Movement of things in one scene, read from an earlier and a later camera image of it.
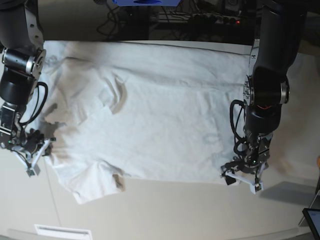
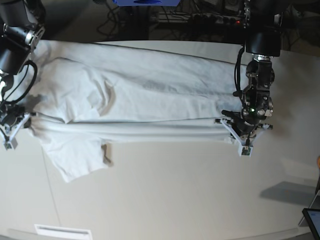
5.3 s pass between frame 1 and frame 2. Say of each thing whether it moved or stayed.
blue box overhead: stayed
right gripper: moved
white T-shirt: moved
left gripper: moved
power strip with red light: stayed
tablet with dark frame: stayed
